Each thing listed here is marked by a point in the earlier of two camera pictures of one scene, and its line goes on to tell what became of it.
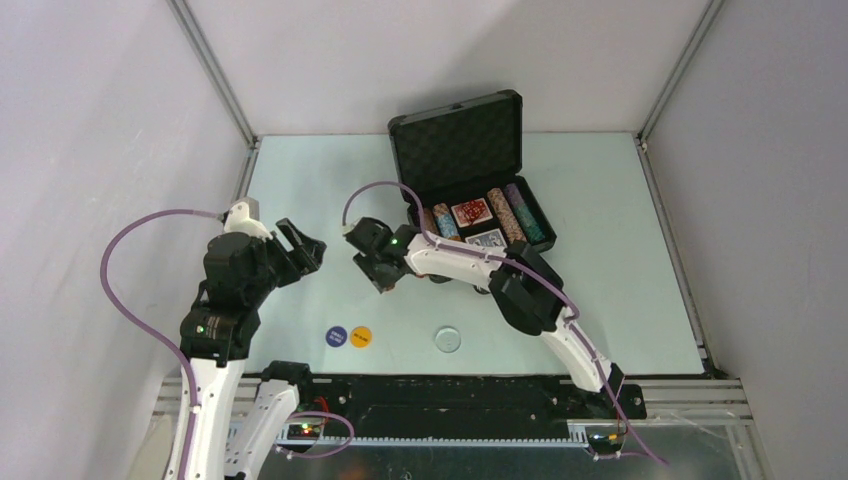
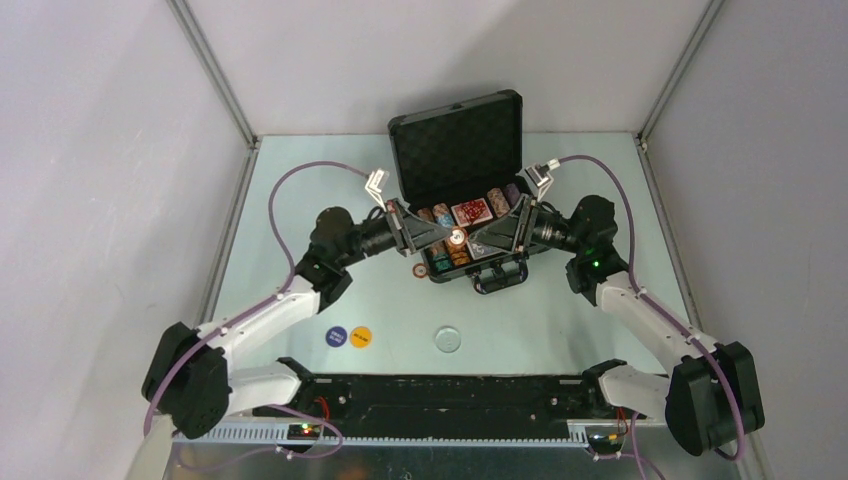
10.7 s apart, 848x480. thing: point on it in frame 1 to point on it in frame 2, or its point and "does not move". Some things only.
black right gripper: x=381 y=282 to x=503 y=234
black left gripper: x=305 y=256 to x=407 y=231
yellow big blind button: x=360 y=337 does not move
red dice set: x=471 y=212 does not move
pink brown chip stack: x=509 y=221 does not move
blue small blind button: x=336 y=336 does not move
